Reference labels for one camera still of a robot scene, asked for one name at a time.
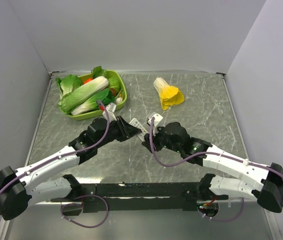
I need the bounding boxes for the round green cabbage toy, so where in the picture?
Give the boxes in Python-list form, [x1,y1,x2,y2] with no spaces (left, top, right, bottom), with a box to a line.
[108,77,121,93]

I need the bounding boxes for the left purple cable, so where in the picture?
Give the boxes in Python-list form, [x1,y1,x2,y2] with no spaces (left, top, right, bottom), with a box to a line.
[0,99,111,217]

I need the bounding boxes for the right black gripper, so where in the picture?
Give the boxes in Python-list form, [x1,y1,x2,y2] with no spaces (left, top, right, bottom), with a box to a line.
[141,123,183,154]

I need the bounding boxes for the green leaf lettuce toy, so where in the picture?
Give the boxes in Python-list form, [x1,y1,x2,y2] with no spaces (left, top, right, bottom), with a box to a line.
[55,74,83,99]

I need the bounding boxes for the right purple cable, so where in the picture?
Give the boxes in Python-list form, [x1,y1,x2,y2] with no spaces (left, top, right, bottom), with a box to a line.
[148,117,283,205]

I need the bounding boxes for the green plastic tray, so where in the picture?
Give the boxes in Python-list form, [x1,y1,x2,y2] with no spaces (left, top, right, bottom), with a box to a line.
[61,66,127,121]

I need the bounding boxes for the purple cable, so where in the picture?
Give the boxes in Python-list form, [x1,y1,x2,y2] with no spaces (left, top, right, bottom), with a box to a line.
[148,117,283,205]
[0,99,111,217]

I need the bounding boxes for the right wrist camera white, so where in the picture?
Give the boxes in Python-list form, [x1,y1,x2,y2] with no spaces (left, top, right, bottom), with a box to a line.
[147,112,164,129]

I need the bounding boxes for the bok choy toy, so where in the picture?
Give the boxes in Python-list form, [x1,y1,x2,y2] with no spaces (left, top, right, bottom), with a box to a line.
[70,88,115,116]

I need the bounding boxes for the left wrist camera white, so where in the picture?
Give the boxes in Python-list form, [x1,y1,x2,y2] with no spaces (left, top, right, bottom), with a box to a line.
[102,102,117,122]

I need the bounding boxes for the white remote control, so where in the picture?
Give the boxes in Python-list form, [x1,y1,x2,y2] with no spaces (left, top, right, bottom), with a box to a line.
[129,118,149,142]

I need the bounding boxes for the large napa cabbage toy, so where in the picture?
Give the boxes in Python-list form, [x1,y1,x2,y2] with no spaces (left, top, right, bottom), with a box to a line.
[57,76,109,114]

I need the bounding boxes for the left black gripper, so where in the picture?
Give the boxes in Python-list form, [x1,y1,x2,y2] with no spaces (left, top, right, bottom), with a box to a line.
[95,115,141,148]

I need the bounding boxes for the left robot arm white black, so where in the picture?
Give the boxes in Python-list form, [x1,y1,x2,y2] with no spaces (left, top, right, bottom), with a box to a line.
[0,116,144,221]

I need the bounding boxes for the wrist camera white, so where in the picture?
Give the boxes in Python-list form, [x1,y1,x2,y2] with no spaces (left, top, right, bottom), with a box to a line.
[147,112,164,129]
[102,102,117,122]

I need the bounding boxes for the yellow cabbage toy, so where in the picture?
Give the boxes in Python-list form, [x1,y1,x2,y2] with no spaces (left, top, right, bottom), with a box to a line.
[153,77,185,111]

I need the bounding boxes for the red tomato toy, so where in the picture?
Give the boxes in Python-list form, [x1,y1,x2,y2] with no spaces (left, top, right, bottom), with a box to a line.
[83,78,93,85]

